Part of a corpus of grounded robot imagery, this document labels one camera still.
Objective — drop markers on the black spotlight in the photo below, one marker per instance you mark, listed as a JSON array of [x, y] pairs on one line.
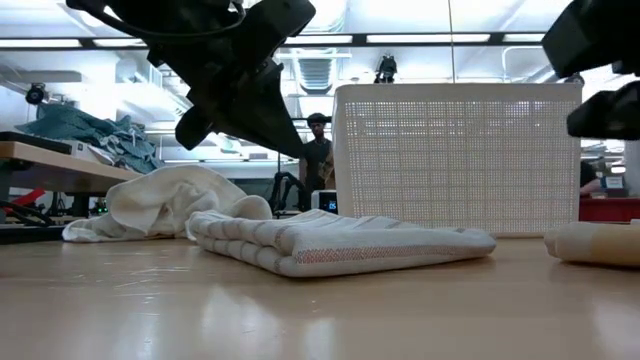
[[36, 94]]

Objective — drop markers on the white digital timer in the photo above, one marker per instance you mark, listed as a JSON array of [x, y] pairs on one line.
[[327, 202]]

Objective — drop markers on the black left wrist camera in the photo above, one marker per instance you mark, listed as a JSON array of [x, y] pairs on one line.
[[280, 25]]

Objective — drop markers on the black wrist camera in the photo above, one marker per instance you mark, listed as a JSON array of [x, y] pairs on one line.
[[280, 25], [590, 35]]

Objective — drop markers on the teal cloth pile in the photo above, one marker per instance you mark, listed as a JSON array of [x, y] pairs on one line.
[[75, 127]]

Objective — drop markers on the red clamp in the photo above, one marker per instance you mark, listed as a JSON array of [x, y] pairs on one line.
[[25, 198]]

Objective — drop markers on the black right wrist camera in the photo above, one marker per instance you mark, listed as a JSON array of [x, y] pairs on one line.
[[590, 35]]

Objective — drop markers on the white box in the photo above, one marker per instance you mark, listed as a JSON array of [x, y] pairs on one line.
[[92, 152]]

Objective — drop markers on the white perforated plastic basket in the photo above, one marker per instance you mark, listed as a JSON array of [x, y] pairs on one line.
[[450, 165]]

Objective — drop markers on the crumpled white towel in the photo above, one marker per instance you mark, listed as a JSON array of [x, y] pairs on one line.
[[160, 200]]

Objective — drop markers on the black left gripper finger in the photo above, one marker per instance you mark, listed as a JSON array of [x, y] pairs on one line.
[[265, 115]]

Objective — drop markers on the black hanging camera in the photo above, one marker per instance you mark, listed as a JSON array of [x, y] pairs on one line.
[[386, 67]]

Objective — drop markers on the yellow checked towel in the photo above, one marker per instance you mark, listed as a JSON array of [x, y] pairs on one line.
[[600, 245]]

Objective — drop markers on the person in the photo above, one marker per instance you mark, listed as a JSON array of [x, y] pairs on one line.
[[316, 160], [587, 175]]

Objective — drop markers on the wooden workbench with grey legs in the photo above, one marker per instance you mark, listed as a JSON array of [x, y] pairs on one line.
[[60, 172]]

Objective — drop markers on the white pink-striped towel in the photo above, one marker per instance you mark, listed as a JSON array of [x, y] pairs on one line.
[[350, 245]]

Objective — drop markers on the white air vent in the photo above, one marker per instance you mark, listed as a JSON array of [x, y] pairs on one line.
[[315, 75]]

